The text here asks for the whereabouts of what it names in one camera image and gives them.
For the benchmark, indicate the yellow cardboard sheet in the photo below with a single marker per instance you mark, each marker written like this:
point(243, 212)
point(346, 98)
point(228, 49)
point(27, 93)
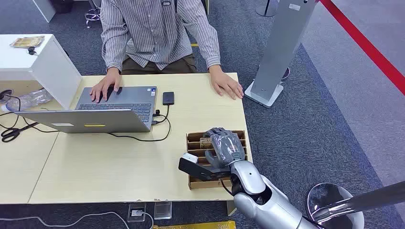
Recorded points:
point(202, 225)

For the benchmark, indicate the white cabinet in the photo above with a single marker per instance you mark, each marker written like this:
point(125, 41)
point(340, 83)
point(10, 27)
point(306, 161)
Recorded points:
point(38, 68)

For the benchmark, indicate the clear plastic bottle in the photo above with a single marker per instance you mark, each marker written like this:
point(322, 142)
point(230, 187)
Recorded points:
point(30, 100)

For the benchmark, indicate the yellow floor tape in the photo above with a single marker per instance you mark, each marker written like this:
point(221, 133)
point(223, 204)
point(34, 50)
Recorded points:
point(194, 45)

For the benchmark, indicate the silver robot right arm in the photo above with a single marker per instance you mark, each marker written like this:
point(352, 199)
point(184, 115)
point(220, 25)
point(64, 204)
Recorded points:
point(272, 205)

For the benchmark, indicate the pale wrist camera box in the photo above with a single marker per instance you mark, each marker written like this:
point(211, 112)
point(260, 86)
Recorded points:
point(190, 158)

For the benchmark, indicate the small black clip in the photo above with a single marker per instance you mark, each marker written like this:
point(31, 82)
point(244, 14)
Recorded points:
point(31, 50)

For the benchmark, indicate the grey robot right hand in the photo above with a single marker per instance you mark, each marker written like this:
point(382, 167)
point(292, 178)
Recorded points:
point(226, 147)

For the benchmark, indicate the metal floor plate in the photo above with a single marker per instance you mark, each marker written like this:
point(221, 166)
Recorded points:
point(163, 210)

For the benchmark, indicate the grey pillar with white base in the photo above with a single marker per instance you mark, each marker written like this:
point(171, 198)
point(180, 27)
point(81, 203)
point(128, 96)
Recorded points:
point(281, 41)

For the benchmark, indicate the person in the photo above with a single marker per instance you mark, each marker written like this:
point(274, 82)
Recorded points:
point(152, 28)

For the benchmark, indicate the person's right hand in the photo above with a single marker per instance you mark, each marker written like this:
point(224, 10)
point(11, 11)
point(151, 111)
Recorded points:
point(104, 85)

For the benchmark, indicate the chrome stanchion post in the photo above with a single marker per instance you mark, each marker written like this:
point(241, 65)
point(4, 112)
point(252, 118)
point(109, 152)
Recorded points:
point(335, 205)

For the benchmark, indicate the cardboard card holder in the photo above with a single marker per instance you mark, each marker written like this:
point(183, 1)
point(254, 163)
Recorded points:
point(197, 185)

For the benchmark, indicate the round grey stand base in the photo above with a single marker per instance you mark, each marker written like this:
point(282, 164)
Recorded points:
point(267, 11)

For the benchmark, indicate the white furniture panel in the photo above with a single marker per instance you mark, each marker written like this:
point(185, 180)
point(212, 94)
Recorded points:
point(44, 9)

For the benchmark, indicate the brown printed card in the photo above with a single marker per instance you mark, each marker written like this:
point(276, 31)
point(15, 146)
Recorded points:
point(205, 143)

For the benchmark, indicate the tan printed packet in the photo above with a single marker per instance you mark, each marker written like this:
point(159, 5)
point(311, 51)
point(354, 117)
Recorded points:
point(27, 41)

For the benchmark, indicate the chrome chair base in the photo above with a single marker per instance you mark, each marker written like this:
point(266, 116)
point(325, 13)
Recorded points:
point(92, 14)

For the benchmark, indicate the floor socket with plug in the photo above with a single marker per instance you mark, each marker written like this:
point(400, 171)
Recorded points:
point(136, 212)

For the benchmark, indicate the person's left hand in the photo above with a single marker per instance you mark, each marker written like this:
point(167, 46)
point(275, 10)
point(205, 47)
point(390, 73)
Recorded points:
point(226, 83)

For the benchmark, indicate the grey laptop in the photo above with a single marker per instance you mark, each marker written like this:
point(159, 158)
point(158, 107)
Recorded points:
point(95, 121)

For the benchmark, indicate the black bin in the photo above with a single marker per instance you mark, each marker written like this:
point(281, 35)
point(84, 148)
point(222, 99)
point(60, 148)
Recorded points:
point(62, 4)

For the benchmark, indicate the black external drive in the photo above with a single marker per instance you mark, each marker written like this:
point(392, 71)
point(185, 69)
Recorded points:
point(168, 98)

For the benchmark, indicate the red barrier belt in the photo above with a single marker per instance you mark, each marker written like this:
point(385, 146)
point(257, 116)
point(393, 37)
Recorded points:
point(364, 42)

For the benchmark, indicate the black scissors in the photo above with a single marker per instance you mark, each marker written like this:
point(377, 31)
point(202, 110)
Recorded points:
point(12, 133)

